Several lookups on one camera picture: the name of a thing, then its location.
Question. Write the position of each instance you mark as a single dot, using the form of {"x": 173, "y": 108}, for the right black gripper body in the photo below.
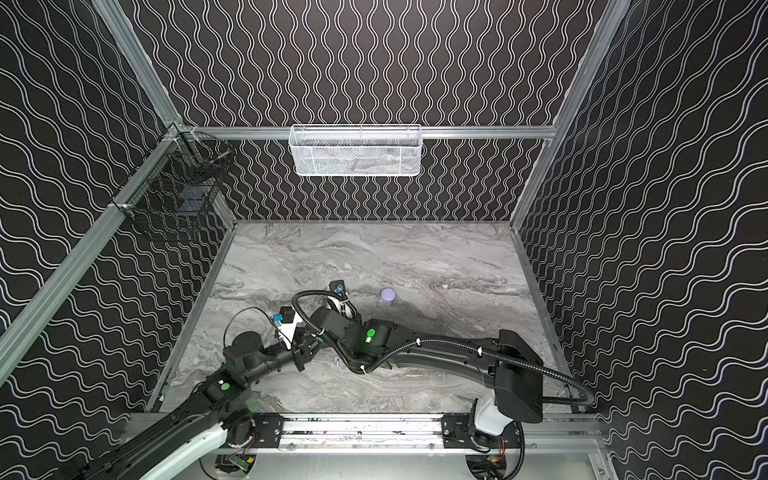
{"x": 330, "y": 309}

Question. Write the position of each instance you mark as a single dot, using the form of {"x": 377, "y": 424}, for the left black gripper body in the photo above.
{"x": 306, "y": 348}

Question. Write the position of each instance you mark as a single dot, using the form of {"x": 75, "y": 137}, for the purple earbud charging case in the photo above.
{"x": 388, "y": 294}

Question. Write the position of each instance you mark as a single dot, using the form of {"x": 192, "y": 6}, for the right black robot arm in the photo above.
{"x": 505, "y": 365}

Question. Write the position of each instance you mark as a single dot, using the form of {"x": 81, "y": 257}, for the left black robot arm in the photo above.
{"x": 215, "y": 414}

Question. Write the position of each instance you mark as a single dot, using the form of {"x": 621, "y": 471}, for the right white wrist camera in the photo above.
{"x": 341, "y": 302}

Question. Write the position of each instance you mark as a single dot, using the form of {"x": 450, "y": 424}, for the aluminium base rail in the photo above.
{"x": 403, "y": 433}

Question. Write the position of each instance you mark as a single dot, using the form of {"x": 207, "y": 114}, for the white wire mesh basket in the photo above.
{"x": 356, "y": 150}

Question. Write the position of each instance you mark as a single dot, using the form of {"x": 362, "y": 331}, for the black wire basket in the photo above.
{"x": 175, "y": 204}

